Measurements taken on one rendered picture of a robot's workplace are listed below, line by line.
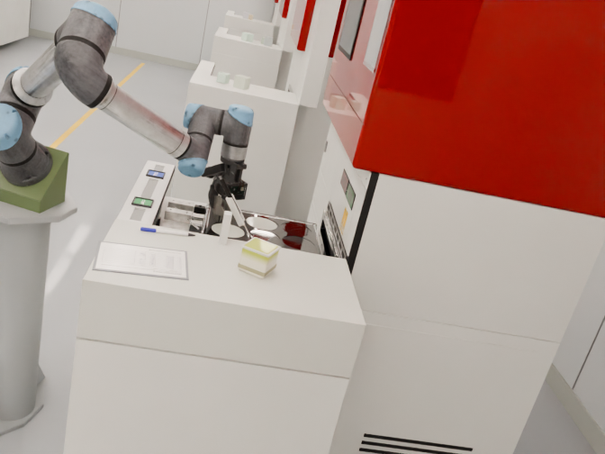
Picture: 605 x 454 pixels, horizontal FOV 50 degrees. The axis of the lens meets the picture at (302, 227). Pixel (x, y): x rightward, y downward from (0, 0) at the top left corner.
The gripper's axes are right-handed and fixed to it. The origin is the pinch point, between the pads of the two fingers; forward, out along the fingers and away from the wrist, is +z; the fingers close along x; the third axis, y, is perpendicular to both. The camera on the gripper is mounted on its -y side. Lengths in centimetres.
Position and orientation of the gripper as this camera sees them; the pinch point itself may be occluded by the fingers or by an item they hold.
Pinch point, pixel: (217, 216)
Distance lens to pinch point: 200.3
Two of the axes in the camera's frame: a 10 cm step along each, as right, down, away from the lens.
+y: 6.1, 4.1, -6.7
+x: 7.6, -0.7, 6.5
